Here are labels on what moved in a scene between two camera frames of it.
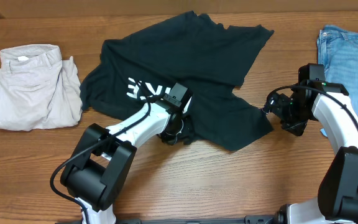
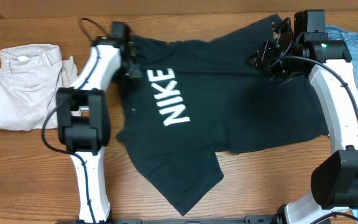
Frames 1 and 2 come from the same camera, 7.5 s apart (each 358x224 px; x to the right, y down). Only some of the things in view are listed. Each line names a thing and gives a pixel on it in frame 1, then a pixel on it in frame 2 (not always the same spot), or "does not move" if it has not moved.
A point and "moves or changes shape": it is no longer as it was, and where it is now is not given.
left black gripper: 168,136 -> 140,70
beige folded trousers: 35,89 does not move
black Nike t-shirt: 135,71 moves or changes shape
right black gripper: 275,106 -> 264,50
